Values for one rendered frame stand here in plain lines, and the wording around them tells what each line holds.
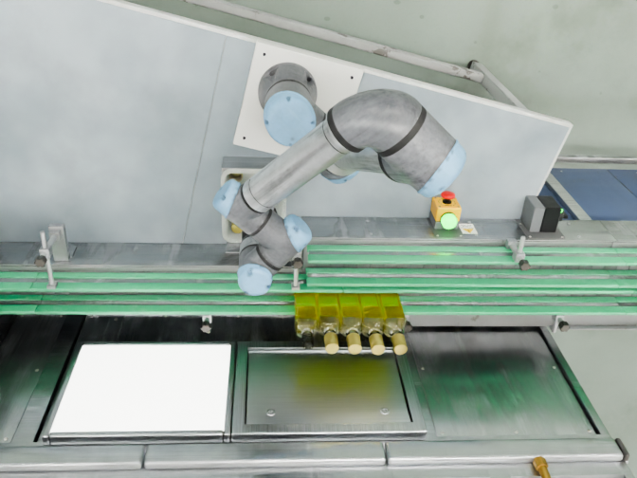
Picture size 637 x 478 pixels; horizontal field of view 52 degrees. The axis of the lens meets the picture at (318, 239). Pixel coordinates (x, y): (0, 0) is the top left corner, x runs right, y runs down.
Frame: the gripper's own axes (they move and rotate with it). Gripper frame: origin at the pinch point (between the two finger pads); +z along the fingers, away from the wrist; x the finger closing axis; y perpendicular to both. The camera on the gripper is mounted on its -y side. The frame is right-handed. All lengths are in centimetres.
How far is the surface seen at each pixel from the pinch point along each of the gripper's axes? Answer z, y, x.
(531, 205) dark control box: 7, 2, 78
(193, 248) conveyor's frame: 9.8, 20.9, -17.9
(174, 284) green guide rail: -6.0, 22.7, -21.5
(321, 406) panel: -35, 39, 18
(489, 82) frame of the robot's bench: 62, -17, 78
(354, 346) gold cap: -28.3, 24.9, 25.2
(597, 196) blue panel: 32, 11, 111
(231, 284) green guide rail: -5.9, 22.4, -6.3
